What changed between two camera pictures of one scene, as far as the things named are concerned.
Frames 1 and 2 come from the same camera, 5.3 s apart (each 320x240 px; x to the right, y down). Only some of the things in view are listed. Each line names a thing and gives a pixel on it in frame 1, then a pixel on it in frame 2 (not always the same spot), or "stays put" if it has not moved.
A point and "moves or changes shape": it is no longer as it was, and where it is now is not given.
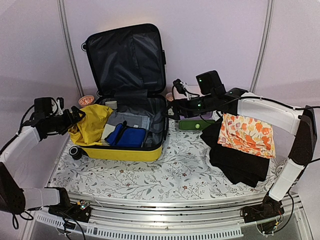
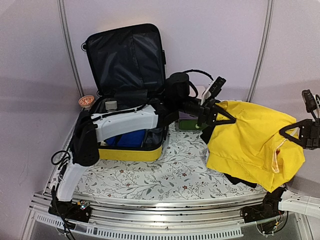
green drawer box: x=197 y=124 stays put
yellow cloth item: x=91 y=124 moves or changes shape
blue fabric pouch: x=121 y=135 stays put
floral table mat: x=186 y=167 stays put
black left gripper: x=70 y=120 → x=207 y=110
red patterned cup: x=86 y=100 stays put
